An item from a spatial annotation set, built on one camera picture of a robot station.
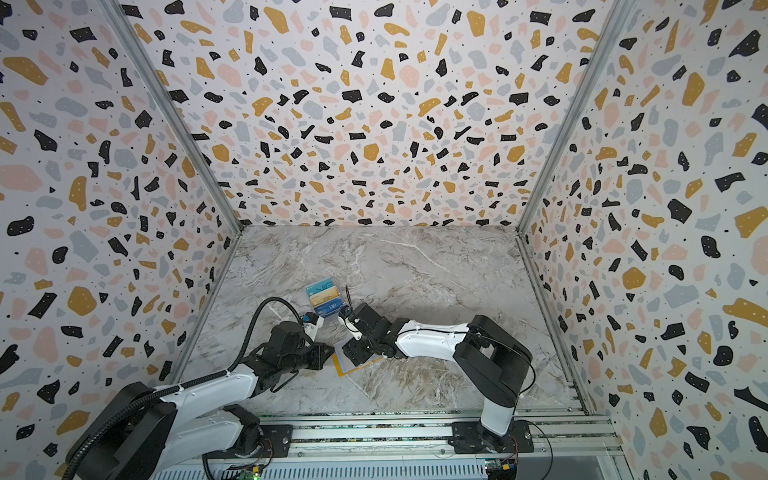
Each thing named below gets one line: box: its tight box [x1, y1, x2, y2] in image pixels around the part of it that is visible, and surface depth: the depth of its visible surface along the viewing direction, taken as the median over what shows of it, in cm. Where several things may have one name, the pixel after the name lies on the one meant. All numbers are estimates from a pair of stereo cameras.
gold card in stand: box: [310, 285, 340, 307], surface depth 97 cm
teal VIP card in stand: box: [306, 278, 335, 297], surface depth 97 cm
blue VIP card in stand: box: [314, 297, 344, 318], surface depth 96 cm
